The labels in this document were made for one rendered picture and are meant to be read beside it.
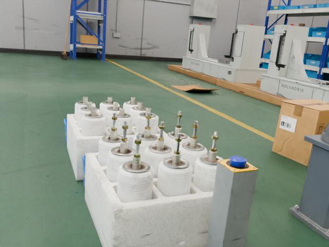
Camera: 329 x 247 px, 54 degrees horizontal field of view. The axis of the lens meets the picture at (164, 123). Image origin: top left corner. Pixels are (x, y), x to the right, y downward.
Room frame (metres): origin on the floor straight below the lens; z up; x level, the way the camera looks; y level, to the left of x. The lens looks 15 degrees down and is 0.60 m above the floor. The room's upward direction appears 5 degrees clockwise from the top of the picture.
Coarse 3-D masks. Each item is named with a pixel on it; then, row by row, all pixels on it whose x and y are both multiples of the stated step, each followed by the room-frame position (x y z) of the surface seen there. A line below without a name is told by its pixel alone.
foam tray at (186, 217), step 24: (96, 168) 0.93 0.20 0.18; (96, 192) 0.88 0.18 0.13; (192, 192) 0.85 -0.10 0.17; (96, 216) 0.87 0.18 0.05; (120, 216) 0.70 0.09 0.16; (144, 216) 0.73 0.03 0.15; (168, 216) 0.76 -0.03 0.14; (192, 216) 0.79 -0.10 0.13; (120, 240) 0.71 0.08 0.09; (144, 240) 0.73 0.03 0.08; (168, 240) 0.76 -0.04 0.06; (192, 240) 0.79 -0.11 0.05
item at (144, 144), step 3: (135, 138) 1.05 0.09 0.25; (141, 141) 1.02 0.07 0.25; (144, 141) 1.02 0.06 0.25; (147, 141) 1.02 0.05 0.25; (150, 141) 1.03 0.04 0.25; (153, 141) 1.03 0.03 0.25; (156, 141) 1.04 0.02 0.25; (135, 144) 1.03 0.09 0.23; (141, 144) 1.02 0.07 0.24; (144, 144) 1.02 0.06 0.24; (147, 144) 1.02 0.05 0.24; (150, 144) 1.02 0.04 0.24; (153, 144) 1.02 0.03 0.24; (135, 147) 1.03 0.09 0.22; (141, 147) 1.02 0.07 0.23; (144, 147) 1.02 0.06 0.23; (141, 150) 1.02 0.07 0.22; (141, 153) 1.02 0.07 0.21; (141, 156) 1.02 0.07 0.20; (141, 159) 1.02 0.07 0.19
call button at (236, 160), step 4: (232, 156) 0.73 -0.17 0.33; (236, 156) 0.74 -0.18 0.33; (240, 156) 0.74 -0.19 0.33; (232, 160) 0.71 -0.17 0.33; (236, 160) 0.71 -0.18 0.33; (240, 160) 0.71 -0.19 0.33; (244, 160) 0.71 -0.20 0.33; (232, 164) 0.72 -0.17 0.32; (236, 164) 0.71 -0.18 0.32; (240, 164) 0.70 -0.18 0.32; (244, 164) 0.71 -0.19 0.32
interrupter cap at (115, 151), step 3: (117, 147) 0.93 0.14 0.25; (129, 147) 0.94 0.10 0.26; (111, 150) 0.90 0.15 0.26; (114, 150) 0.90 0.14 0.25; (117, 150) 0.91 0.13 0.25; (129, 150) 0.92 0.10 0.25; (132, 150) 0.91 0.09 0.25; (135, 150) 0.91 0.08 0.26; (114, 153) 0.88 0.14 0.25; (117, 153) 0.88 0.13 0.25; (120, 153) 0.88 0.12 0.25; (123, 153) 0.89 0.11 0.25; (126, 153) 0.89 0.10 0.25; (129, 153) 0.89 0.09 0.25; (132, 153) 0.89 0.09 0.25
